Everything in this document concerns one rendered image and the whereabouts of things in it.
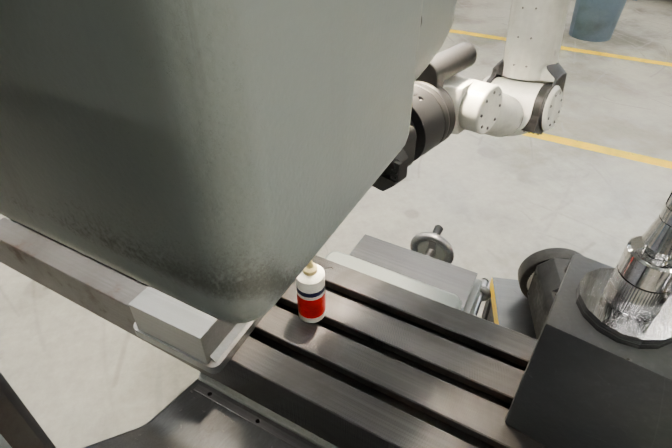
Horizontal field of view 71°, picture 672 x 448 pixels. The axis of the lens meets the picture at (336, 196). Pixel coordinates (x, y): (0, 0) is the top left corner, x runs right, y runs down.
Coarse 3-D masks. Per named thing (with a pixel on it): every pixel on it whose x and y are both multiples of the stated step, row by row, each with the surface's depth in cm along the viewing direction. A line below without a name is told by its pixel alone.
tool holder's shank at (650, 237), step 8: (664, 208) 39; (664, 216) 39; (656, 224) 40; (664, 224) 39; (648, 232) 41; (656, 232) 40; (664, 232) 39; (648, 240) 40; (656, 240) 40; (664, 240) 39; (648, 248) 41; (656, 248) 40; (664, 248) 39; (656, 256) 41; (664, 256) 40
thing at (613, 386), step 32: (576, 256) 52; (576, 288) 48; (576, 320) 45; (608, 320) 44; (544, 352) 47; (576, 352) 45; (608, 352) 43; (640, 352) 42; (544, 384) 49; (576, 384) 46; (608, 384) 44; (640, 384) 42; (512, 416) 55; (544, 416) 51; (576, 416) 49; (608, 416) 46; (640, 416) 44
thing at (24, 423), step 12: (0, 372) 6; (0, 384) 6; (0, 396) 6; (12, 396) 6; (0, 408) 6; (12, 408) 6; (24, 408) 7; (0, 420) 6; (12, 420) 7; (24, 420) 7; (0, 432) 6; (12, 432) 7; (24, 432) 7; (36, 432) 7; (0, 444) 5; (12, 444) 7; (24, 444) 7; (36, 444) 7; (48, 444) 7
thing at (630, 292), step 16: (624, 256) 43; (624, 272) 42; (640, 272) 41; (608, 288) 45; (624, 288) 43; (640, 288) 42; (656, 288) 41; (624, 304) 43; (640, 304) 42; (656, 304) 42; (640, 320) 43
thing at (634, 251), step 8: (632, 240) 43; (640, 240) 43; (632, 248) 42; (640, 248) 42; (632, 256) 41; (640, 256) 41; (648, 256) 41; (632, 264) 41; (640, 264) 41; (648, 264) 40; (656, 264) 40; (664, 264) 40; (648, 272) 40; (656, 272) 40; (664, 272) 40
